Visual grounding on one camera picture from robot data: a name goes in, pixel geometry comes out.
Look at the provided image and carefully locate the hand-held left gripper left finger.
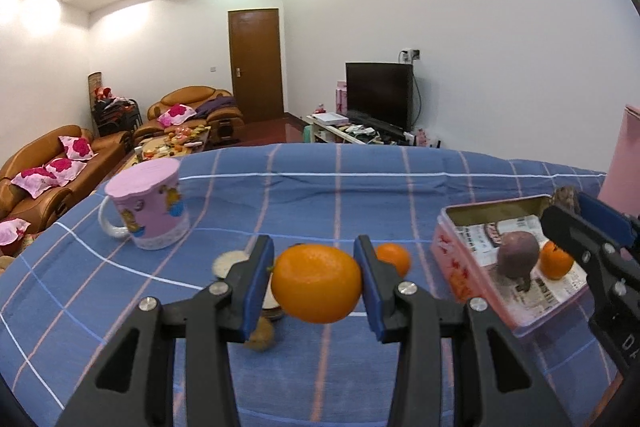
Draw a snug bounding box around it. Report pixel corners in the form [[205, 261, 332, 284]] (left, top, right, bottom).
[[52, 234, 276, 427]]

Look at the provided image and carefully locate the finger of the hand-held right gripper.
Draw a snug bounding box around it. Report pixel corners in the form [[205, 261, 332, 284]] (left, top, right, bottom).
[[580, 193, 640, 265], [541, 204, 640, 304]]

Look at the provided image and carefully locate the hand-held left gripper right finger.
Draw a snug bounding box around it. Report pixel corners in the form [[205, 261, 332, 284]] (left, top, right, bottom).
[[352, 234, 573, 427]]

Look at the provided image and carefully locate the brown rough fruit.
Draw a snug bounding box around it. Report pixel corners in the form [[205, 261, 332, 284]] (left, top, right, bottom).
[[552, 187, 581, 212]]

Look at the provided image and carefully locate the large orange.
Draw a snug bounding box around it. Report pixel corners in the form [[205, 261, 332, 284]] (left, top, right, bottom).
[[270, 244, 363, 325]]

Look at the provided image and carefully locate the pink tin box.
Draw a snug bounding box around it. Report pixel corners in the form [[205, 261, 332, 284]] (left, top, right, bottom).
[[431, 194, 591, 339]]

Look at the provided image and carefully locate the round brown cake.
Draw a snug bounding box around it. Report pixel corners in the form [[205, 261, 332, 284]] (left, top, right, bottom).
[[261, 277, 286, 321]]

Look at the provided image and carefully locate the small orange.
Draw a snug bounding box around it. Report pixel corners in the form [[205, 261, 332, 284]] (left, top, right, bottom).
[[376, 243, 412, 279]]

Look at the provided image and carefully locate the small tan round fruit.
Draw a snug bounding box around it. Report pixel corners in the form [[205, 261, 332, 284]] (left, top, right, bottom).
[[243, 317, 276, 353]]

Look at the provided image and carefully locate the purple passion fruit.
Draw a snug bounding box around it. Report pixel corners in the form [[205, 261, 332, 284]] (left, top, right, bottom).
[[496, 231, 542, 293]]

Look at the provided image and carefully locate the pink cardboard box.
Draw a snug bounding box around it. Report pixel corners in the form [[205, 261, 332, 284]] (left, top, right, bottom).
[[599, 104, 640, 218]]

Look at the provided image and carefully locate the newspaper lining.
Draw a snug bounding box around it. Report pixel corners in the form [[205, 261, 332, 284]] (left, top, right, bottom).
[[457, 214, 588, 315]]

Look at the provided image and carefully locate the blue checked bedsheet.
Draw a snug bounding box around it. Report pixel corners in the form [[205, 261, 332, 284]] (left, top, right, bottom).
[[0, 143, 608, 427]]

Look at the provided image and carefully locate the pink cartoon mug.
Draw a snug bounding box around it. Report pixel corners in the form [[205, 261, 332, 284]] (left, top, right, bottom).
[[97, 158, 191, 251]]

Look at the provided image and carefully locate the white television stand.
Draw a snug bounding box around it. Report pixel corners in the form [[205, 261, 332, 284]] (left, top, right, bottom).
[[302, 114, 441, 150]]

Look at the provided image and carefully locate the glass coffee table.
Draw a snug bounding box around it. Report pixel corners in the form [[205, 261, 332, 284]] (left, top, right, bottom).
[[120, 127, 211, 172]]

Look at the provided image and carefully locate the pile of snacks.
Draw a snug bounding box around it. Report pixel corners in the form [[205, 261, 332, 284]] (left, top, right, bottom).
[[142, 126, 211, 158]]

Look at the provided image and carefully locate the purple blanket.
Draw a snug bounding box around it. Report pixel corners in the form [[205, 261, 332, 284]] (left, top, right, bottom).
[[195, 96, 236, 120]]

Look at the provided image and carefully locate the pink flowered pillow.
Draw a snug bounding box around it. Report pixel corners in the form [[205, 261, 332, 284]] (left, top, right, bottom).
[[157, 103, 197, 126], [0, 218, 32, 247], [11, 169, 57, 198], [59, 136, 97, 162], [44, 158, 87, 186]]

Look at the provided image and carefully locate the black television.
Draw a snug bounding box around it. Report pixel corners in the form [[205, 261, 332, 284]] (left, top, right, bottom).
[[345, 62, 415, 132]]

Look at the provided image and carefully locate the small brown leather sofa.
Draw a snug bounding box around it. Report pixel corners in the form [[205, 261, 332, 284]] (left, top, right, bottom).
[[132, 86, 246, 148]]

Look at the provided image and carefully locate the long brown leather sofa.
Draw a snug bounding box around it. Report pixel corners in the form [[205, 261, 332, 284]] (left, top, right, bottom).
[[0, 124, 132, 233]]

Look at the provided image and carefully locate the black rack with clothes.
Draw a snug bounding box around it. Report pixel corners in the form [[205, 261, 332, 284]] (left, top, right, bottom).
[[91, 97, 141, 138]]

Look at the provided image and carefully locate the brown wooden door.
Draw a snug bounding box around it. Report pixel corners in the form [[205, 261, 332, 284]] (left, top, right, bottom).
[[228, 8, 286, 124]]

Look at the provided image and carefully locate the black power cable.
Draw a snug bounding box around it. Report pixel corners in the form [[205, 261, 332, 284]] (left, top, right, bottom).
[[411, 59, 426, 130]]

